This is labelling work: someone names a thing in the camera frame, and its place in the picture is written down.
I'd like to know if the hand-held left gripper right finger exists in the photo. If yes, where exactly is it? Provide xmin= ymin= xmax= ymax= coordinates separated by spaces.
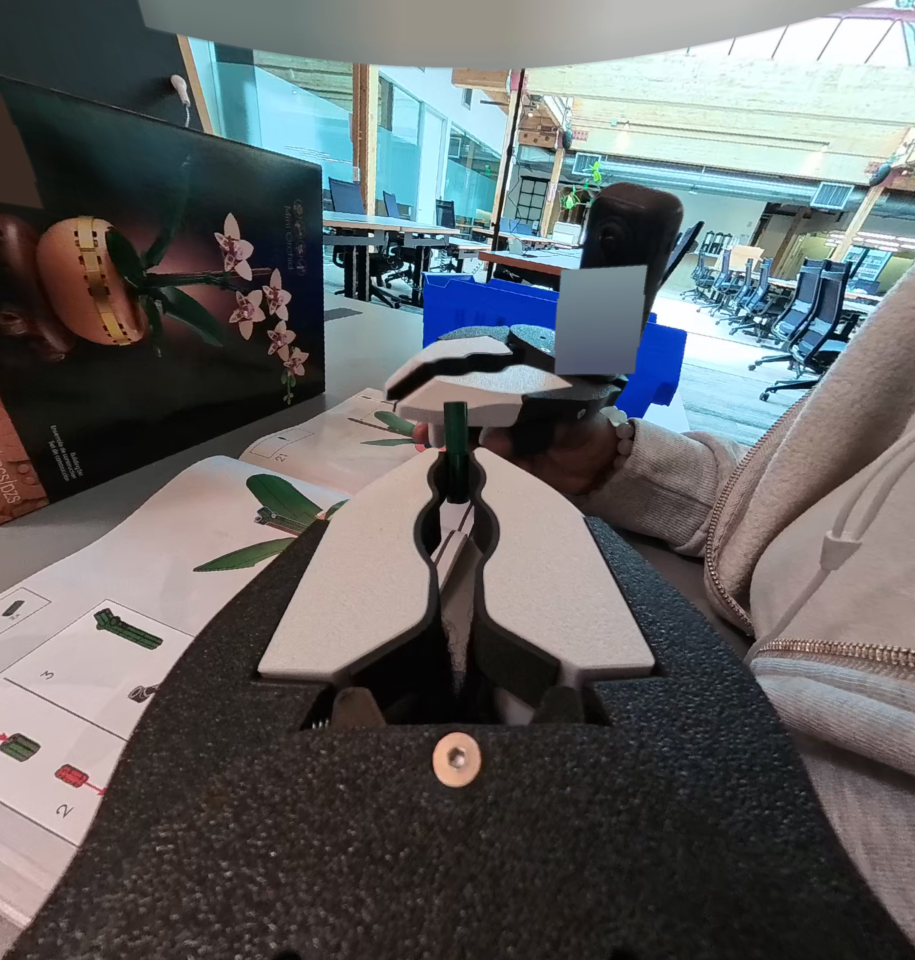
xmin=465 ymin=448 xmax=658 ymax=689

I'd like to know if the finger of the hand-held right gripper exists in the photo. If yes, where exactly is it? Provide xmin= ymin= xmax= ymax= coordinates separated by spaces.
xmin=384 ymin=334 xmax=516 ymax=401
xmin=393 ymin=370 xmax=576 ymax=430

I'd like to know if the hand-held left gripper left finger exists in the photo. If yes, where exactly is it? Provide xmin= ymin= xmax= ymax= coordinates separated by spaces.
xmin=258 ymin=451 xmax=438 ymax=685

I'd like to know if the green toy stem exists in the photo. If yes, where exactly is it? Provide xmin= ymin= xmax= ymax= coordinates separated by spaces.
xmin=441 ymin=401 xmax=471 ymax=505

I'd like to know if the person's right forearm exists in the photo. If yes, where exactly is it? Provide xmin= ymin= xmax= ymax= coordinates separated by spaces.
xmin=586 ymin=416 xmax=753 ymax=561

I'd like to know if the grey desk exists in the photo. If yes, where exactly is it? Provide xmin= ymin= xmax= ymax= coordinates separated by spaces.
xmin=0 ymin=288 xmax=759 ymax=960

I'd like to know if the person's right hand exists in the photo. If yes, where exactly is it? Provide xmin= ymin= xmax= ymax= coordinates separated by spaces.
xmin=412 ymin=408 xmax=625 ymax=498

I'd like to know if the blue plastic bin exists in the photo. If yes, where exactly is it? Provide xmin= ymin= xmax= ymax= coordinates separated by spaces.
xmin=421 ymin=271 xmax=688 ymax=423

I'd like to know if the white office table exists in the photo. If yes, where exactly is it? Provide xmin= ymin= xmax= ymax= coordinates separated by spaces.
xmin=322 ymin=210 xmax=498 ymax=310

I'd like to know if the green hanging plant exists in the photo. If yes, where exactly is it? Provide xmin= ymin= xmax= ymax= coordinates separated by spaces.
xmin=561 ymin=159 xmax=603 ymax=213

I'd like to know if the black tripod pole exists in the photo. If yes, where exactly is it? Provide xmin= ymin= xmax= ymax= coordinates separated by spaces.
xmin=493 ymin=67 xmax=528 ymax=286

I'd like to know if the building instruction booklet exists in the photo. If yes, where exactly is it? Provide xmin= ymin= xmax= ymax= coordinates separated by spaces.
xmin=0 ymin=386 xmax=438 ymax=931

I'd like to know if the row of black office chairs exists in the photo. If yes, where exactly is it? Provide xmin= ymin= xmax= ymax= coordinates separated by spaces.
xmin=681 ymin=225 xmax=890 ymax=405

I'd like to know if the person in beige hoodie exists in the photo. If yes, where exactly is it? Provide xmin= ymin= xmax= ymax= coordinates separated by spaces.
xmin=703 ymin=240 xmax=915 ymax=960

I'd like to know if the orchid toy set box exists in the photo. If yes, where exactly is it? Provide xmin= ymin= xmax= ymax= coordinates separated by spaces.
xmin=0 ymin=67 xmax=328 ymax=528

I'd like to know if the white bead bracelet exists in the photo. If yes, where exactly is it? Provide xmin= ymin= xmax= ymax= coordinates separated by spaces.
xmin=603 ymin=405 xmax=637 ymax=460

